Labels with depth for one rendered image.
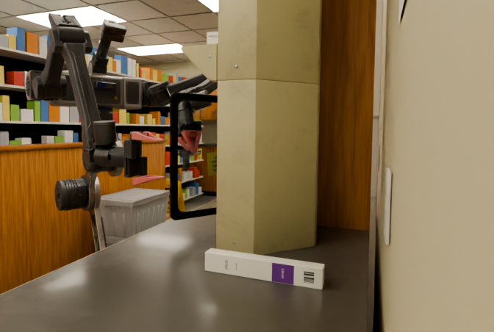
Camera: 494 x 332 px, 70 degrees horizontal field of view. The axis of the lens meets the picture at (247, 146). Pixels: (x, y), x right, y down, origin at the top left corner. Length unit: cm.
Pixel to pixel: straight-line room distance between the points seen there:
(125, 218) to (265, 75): 245
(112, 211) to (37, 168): 69
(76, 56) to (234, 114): 53
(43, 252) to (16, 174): 66
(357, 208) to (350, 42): 56
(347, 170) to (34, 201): 240
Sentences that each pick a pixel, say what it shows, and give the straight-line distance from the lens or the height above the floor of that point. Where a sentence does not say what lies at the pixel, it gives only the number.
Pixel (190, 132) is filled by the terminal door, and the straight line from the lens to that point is 113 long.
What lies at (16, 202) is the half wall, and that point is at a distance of 298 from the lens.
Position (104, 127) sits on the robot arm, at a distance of 101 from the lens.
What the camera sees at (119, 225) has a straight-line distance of 327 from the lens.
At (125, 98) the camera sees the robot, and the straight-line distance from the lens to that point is 183.
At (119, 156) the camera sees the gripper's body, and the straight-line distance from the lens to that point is 99.
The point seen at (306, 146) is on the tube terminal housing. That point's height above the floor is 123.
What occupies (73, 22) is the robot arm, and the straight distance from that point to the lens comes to 129.
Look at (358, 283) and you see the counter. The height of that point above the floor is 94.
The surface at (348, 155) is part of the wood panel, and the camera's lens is 125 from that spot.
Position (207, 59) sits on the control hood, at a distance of 99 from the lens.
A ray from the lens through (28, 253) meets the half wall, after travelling 312.
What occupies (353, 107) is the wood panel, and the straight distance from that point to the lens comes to 125.
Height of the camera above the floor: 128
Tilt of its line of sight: 3 degrees down
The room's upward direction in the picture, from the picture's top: 1 degrees clockwise
